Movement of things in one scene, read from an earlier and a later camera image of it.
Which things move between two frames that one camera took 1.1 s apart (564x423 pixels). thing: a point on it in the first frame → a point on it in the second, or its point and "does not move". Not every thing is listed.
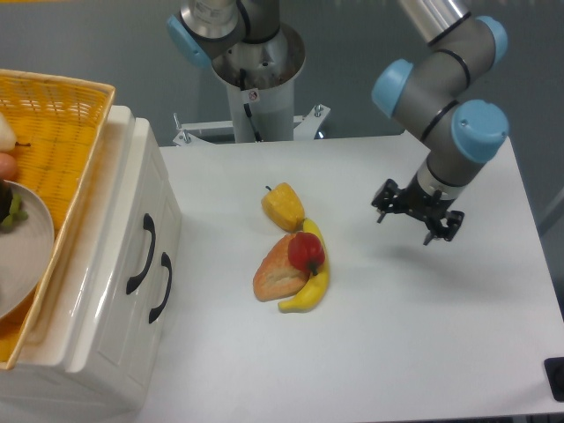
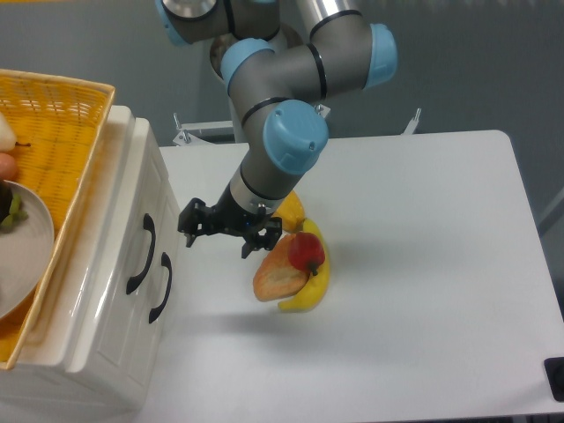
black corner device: (554, 371) does not move
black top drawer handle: (148, 223) does not move
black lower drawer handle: (166, 263) does not move
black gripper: (423, 204) → (228, 215)
